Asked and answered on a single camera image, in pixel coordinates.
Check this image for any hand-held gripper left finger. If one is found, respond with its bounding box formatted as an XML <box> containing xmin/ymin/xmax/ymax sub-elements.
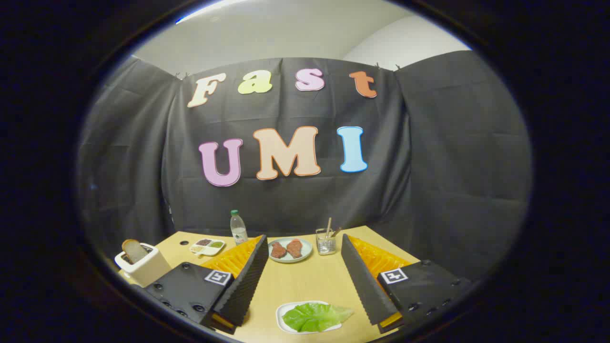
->
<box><xmin>143</xmin><ymin>234</ymin><xmax>269</xmax><ymax>335</ymax></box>

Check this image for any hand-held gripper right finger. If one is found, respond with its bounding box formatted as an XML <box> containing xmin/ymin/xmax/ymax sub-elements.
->
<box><xmin>340</xmin><ymin>233</ymin><xmax>473</xmax><ymax>334</ymax></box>

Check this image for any green lettuce leaf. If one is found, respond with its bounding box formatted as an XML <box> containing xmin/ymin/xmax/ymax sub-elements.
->
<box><xmin>282</xmin><ymin>303</ymin><xmax>355</xmax><ymax>333</ymax></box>

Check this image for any brown crust bread slice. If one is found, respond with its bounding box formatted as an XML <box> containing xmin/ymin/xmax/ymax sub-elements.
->
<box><xmin>121</xmin><ymin>239</ymin><xmax>149</xmax><ymax>264</ymax></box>

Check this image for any white divided seasoning tray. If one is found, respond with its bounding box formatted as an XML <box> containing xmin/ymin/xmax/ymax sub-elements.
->
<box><xmin>189</xmin><ymin>238</ymin><xmax>226</xmax><ymax>257</ymax></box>

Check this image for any clear water bottle green cap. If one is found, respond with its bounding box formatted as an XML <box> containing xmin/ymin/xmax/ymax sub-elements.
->
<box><xmin>230</xmin><ymin>210</ymin><xmax>249</xmax><ymax>245</ymax></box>

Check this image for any white square plate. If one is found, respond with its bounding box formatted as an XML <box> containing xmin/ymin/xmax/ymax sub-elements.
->
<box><xmin>276</xmin><ymin>301</ymin><xmax>344</xmax><ymax>334</ymax></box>

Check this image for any clear glass cup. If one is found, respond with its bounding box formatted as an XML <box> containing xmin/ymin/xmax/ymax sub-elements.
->
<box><xmin>315</xmin><ymin>228</ymin><xmax>337</xmax><ymax>256</ymax></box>

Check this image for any light blue round plate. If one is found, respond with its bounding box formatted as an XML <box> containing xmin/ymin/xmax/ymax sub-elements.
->
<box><xmin>267</xmin><ymin>237</ymin><xmax>314</xmax><ymax>263</ymax></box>

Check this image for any cream white toaster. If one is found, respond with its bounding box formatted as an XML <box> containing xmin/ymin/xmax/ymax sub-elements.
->
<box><xmin>114</xmin><ymin>242</ymin><xmax>171</xmax><ymax>288</ymax></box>

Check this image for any black backdrop cloth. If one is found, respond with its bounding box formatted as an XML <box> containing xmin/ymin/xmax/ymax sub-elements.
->
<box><xmin>76</xmin><ymin>50</ymin><xmax>533</xmax><ymax>282</ymax></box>

